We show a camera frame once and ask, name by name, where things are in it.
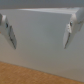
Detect white cabinet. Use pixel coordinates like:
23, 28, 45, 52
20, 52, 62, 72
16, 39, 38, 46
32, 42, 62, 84
0, 7, 84, 72

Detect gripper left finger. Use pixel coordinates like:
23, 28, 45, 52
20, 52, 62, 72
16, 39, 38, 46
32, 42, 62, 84
0, 12, 18, 50

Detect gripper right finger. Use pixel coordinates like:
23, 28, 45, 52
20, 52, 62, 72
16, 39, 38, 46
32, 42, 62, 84
63, 10, 84, 50

